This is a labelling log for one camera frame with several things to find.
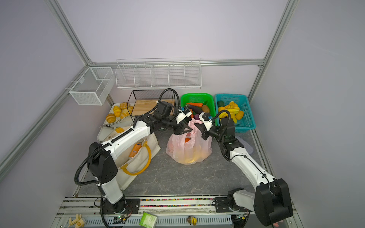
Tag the white canvas tote bag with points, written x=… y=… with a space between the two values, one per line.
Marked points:
x=128 y=169

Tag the white mesh wall box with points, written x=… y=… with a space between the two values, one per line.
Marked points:
x=93 y=86

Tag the yellow toy banana pieces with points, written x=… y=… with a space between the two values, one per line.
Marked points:
x=77 y=222

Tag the green small box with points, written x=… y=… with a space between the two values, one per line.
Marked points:
x=148 y=220

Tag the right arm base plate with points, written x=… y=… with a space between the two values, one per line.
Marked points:
x=222 y=205

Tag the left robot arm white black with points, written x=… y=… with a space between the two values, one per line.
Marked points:
x=100 y=167

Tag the orange carrot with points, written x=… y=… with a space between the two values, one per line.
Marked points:
x=195 y=104

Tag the croissant bread front left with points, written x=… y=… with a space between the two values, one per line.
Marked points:
x=111 y=118

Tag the orange soda can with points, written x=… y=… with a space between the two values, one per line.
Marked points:
x=135 y=150

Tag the white wire wall basket long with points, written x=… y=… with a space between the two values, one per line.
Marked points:
x=159 y=73

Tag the brown potato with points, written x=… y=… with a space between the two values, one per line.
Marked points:
x=205 y=109

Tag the white bread tray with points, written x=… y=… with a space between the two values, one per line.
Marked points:
x=119 y=117

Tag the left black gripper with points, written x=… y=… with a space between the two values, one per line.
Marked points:
x=181 y=127

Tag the grey oval pad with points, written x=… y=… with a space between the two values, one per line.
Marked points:
x=248 y=147

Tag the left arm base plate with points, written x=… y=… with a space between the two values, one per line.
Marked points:
x=127 y=206

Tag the black wire shelf wooden board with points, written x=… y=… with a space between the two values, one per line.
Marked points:
x=144 y=100

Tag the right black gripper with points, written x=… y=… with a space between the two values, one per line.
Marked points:
x=204 y=130

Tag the teal plastic basket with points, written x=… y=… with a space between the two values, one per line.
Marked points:
x=247 y=122

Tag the dark purple eggplant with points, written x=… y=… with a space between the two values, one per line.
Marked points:
x=195 y=109

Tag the croissant bread right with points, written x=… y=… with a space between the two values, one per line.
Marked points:
x=127 y=110

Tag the small yellow round toy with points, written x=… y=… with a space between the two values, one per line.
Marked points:
x=191 y=220

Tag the croissant bread middle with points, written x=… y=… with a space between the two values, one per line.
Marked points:
x=117 y=111

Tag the yellow banana bunch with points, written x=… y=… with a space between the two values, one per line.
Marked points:
x=235 y=112

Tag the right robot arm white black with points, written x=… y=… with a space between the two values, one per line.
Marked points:
x=271 y=201

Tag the croissant bread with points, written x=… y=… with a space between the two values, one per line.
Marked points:
x=111 y=118
x=127 y=110
x=117 y=111

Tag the pink plastic grocery bag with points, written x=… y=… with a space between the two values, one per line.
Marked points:
x=194 y=151

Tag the green plastic basket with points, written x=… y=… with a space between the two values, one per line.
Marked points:
x=202 y=98

